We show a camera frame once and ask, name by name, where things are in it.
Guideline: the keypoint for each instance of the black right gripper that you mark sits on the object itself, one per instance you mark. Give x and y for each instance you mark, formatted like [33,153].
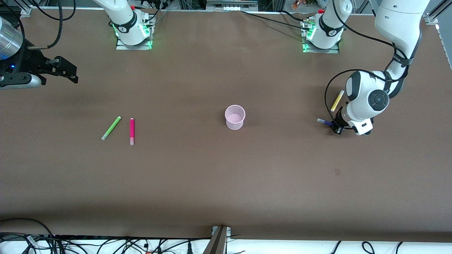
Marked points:
[31,62]

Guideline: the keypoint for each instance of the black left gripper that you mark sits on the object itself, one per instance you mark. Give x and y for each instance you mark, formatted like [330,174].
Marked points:
[339,121]

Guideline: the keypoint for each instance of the purple highlighter pen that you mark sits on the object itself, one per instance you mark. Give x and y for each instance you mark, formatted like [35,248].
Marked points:
[325,122]

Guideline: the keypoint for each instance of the pink highlighter pen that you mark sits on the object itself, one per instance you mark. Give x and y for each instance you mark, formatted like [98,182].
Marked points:
[132,131]

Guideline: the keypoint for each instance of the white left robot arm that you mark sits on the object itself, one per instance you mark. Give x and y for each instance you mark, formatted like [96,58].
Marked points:
[367,95]

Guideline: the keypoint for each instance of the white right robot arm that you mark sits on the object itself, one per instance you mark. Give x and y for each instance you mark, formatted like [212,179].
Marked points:
[124,19]

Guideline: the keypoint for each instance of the pink mesh pen holder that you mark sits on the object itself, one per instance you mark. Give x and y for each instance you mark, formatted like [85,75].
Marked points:
[235,118]

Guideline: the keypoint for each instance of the yellow highlighter pen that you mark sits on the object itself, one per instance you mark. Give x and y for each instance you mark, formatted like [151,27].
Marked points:
[337,101]

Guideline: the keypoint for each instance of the green highlighter pen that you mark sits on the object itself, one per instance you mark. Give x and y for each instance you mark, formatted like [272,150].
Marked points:
[111,128]

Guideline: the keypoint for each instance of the grey device behind table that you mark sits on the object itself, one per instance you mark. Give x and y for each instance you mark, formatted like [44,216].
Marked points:
[231,4]

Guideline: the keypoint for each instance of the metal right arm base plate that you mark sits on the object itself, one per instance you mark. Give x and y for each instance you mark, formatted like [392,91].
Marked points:
[133,47]

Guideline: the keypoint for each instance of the aluminium frame profile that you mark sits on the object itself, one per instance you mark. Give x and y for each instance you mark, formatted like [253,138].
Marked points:
[26,7]
[436,12]

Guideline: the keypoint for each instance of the metal table frame bracket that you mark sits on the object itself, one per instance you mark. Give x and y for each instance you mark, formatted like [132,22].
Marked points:
[217,241]

